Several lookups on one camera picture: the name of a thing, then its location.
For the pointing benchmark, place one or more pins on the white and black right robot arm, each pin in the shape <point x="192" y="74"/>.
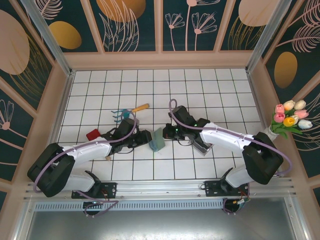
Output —
<point x="225" y="141"/>

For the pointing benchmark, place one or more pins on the grey metal sheet panel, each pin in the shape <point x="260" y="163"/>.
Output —
<point x="160" y="226"/>

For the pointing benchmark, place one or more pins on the white vase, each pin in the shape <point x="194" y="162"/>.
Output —
<point x="273" y="133"/>

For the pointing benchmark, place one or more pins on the aluminium mounting rail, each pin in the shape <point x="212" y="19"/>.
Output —
<point x="160" y="188"/>

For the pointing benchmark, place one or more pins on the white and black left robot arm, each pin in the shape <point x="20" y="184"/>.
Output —
<point x="85" y="152"/>

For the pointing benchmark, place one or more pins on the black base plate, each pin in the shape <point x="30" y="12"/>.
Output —
<point x="110" y="188"/>
<point x="212" y="187"/>

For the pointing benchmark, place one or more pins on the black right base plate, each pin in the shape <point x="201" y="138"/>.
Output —
<point x="212" y="187"/>

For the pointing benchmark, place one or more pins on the clear plastic card box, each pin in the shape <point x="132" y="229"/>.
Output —
<point x="203" y="148"/>

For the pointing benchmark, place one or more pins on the aluminium frame post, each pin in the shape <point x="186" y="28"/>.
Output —
<point x="50" y="37"/>
<point x="267" y="32"/>

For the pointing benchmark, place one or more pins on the artificial tulip bouquet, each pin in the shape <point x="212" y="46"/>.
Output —
<point x="291" y="117"/>

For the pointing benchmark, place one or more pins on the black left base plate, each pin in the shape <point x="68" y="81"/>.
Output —
<point x="110" y="188"/>

